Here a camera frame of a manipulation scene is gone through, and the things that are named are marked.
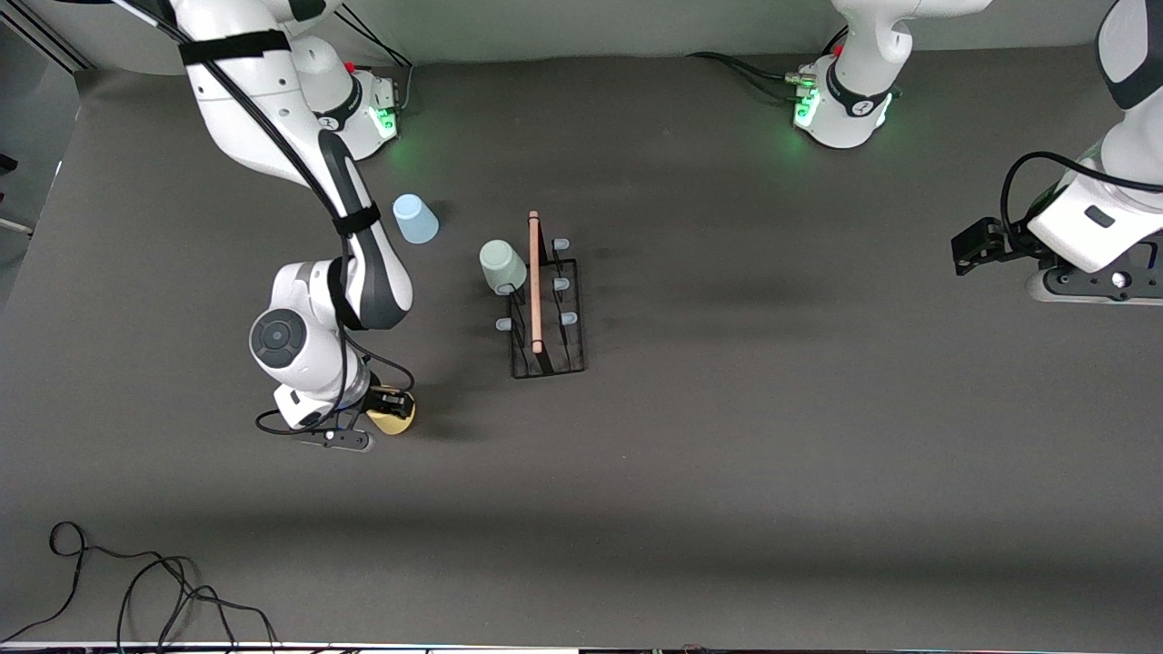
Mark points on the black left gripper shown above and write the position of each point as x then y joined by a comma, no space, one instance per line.
1010,243

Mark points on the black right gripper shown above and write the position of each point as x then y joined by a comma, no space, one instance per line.
389,401

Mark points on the yellow plastic cup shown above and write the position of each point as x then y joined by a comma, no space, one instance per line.
395,425

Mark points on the pale green plastic cup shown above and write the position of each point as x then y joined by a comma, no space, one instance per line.
501,265

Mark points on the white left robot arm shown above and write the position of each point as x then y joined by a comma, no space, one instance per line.
1104,218

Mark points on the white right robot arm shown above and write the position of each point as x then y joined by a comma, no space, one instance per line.
263,100

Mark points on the light blue plastic cup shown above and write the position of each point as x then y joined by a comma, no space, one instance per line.
416,221

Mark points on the dark grey table mat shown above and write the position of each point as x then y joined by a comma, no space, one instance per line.
727,509

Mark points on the aluminium frame rail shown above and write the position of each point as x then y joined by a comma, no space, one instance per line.
54,45

